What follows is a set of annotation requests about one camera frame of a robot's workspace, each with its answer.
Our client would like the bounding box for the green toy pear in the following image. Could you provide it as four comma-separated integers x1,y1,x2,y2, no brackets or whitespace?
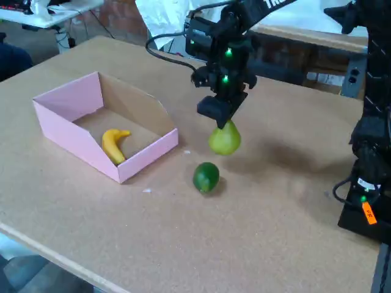
208,120,242,156

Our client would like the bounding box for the pink cardboard box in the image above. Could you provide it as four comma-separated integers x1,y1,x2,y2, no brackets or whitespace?
32,71,179,184

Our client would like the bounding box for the round green toy fruit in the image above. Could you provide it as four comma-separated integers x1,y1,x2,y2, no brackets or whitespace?
192,162,221,195

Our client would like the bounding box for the wooden workbench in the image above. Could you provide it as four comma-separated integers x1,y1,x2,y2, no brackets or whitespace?
249,0,369,92

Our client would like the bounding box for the yellow toy banana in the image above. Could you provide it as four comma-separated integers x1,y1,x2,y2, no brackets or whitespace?
101,128,131,165

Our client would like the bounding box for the orange label tag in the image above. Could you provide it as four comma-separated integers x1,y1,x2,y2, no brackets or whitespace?
362,201,377,226

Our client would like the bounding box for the white desk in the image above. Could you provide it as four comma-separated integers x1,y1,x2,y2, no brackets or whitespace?
0,0,104,54

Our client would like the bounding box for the white desk object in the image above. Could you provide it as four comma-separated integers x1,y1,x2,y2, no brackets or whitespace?
30,0,52,21

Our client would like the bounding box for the seated person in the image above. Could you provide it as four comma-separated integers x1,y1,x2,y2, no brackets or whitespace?
0,32,34,82

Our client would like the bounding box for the black red keyboard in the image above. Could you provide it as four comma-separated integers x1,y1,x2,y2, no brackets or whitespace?
0,0,33,15

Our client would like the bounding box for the small black camera box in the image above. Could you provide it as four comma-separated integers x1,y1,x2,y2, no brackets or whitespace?
191,65,212,90

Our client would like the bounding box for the looped black camera cable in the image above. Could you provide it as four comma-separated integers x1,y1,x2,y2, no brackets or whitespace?
145,29,199,73

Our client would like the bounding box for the grey outlet post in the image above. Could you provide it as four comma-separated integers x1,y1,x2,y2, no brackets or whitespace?
341,56,367,99

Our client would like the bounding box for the black arm base cable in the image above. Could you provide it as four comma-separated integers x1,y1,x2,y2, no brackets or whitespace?
332,178,358,209

